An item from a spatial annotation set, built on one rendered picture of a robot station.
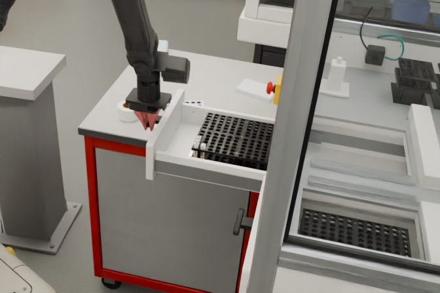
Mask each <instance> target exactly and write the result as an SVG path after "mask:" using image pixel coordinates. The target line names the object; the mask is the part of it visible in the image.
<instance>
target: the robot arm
mask: <svg viewBox="0 0 440 293"><path fill-rule="evenodd" d="M111 1H112V4H113V7H114V10H115V13H116V15H117V18H118V21H119V24H120V28H121V30H122V34H123V36H124V45H125V49H126V51H127V53H126V57H127V60H128V63H129V64H130V66H131V67H133V68H134V71H135V73H136V75H137V88H133V89H132V91H131V92H130V93H129V94H128V96H127V97H126V99H125V101H126V104H128V103H129V109H130V110H133V111H134V114H135V115H136V116H137V117H138V119H139V120H140V122H141V123H142V125H143V127H144V129H145V130H147V128H148V127H147V126H146V125H147V122H148V121H149V127H150V130H151V131H152V130H153V129H154V126H155V122H156V118H157V116H158V114H159V112H160V110H161V109H162V110H163V111H165V110H166V107H167V104H168V102H170V101H171V100H172V95H171V94H169V93H165V92H161V91H160V72H161V77H162V78H163V81H164V82H174V83H180V84H188V82H189V76H190V70H191V62H190V61H189V59H187V58H184V57H179V56H171V55H169V53H168V52H162V51H158V44H159V40H158V35H157V33H155V31H154V29H153V28H152V26H151V23H150V20H149V15H148V12H147V7H146V4H145V0H111ZM14 2H15V0H0V32H1V31H2V30H3V28H4V27H5V25H6V22H7V19H8V13H9V10H10V8H11V7H12V6H13V4H14ZM143 113H144V115H145V117H144V115H143Z"/></svg>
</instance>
